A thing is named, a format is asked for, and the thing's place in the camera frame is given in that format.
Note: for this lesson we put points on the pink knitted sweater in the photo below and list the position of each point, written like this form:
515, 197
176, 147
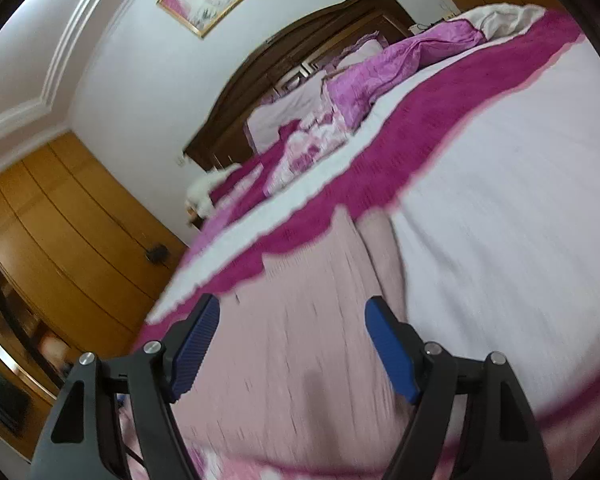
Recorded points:
291, 376

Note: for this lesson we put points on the striped magenta white bedspread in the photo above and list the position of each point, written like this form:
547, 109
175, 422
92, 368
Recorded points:
487, 164

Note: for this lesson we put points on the dark wooden headboard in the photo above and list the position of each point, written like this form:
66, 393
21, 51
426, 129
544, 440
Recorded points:
282, 63

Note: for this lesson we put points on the wooden wardrobe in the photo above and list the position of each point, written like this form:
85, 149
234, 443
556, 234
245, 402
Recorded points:
74, 275

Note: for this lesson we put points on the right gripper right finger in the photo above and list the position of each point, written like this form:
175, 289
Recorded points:
499, 439

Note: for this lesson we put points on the white plush toy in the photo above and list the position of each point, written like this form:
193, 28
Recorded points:
198, 202

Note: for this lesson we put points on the floral pink quilt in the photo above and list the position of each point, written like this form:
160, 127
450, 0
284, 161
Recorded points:
345, 98

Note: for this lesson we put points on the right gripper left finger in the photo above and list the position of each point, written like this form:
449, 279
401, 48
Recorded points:
82, 439

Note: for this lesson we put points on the lilac ruffled pillow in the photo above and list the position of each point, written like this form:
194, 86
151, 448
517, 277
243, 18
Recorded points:
262, 125

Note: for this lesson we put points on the black bag on wardrobe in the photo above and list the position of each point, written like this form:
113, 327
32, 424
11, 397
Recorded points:
157, 254

